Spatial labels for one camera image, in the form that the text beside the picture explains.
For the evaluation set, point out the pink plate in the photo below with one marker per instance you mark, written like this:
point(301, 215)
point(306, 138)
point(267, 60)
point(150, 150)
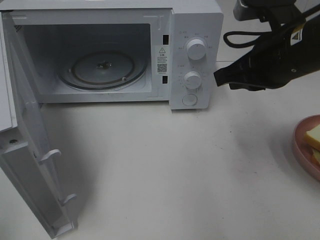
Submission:
point(302, 151)

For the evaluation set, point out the lower sandwich bread slice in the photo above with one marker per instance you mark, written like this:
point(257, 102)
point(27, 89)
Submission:
point(315, 158)

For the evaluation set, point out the upper white power knob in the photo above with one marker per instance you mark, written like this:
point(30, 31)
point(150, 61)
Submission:
point(196, 48)

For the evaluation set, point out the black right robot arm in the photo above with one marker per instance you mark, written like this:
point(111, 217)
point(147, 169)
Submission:
point(285, 16)

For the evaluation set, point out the glass microwave turntable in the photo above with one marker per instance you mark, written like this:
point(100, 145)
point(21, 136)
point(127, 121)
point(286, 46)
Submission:
point(102, 70)

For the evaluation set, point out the sandwich bread slice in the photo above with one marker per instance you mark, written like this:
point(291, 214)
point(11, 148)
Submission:
point(312, 137)
point(315, 158)

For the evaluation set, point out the lower white timer knob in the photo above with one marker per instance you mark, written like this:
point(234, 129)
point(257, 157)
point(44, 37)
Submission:
point(192, 80)

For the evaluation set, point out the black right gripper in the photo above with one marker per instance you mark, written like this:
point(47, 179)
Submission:
point(296, 55)

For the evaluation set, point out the round door release button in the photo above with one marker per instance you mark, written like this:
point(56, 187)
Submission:
point(189, 100)

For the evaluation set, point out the warning label sticker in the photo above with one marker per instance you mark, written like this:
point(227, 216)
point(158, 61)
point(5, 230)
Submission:
point(162, 57)

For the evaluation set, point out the white microwave oven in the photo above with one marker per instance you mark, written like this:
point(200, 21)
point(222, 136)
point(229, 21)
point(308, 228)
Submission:
point(55, 31)

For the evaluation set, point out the upper sandwich bread slice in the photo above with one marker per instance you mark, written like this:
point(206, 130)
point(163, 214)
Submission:
point(312, 137)

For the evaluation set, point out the white microwave door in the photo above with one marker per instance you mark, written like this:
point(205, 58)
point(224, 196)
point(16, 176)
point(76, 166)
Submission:
point(25, 153)

